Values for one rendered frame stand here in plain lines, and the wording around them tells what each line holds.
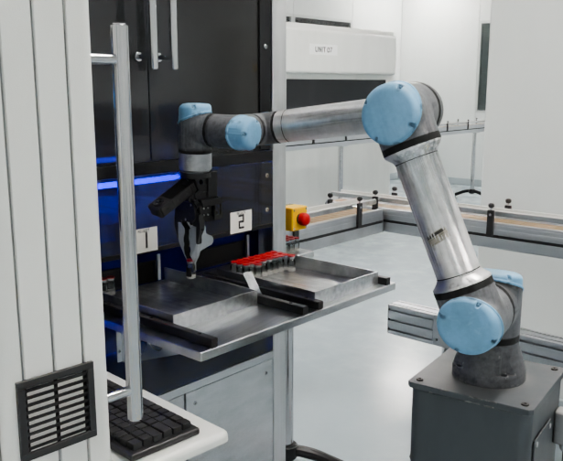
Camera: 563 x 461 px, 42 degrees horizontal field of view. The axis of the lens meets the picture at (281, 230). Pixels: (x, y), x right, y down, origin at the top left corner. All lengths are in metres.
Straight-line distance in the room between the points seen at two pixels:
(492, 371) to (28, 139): 1.01
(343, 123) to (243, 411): 0.99
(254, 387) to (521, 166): 1.56
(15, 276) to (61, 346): 0.12
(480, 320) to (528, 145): 1.87
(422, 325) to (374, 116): 1.57
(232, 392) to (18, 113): 1.35
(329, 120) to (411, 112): 0.29
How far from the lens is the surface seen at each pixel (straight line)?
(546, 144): 3.17
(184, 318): 1.60
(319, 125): 1.62
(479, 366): 1.57
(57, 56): 1.02
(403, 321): 2.90
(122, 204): 1.10
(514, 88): 3.22
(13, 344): 1.04
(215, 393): 2.12
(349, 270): 1.99
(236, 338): 1.53
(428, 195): 1.40
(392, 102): 1.39
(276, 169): 2.14
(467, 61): 10.68
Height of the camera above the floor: 1.39
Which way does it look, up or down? 11 degrees down
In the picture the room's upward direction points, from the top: straight up
